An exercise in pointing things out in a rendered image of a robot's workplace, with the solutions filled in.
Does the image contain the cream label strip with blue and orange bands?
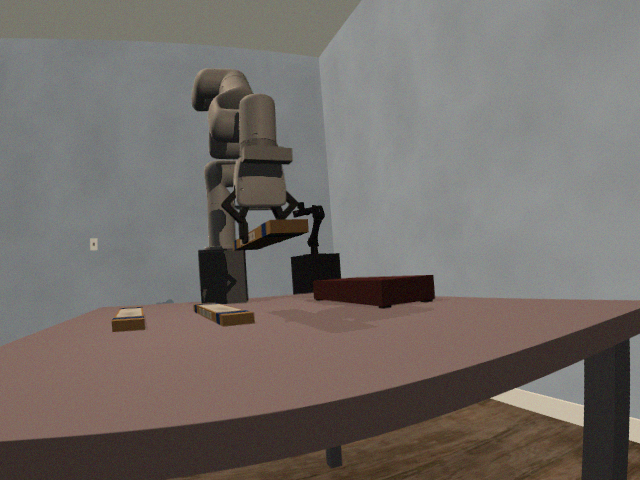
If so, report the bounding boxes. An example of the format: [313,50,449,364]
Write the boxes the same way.
[112,307,145,332]
[233,219,309,251]
[193,303,255,326]

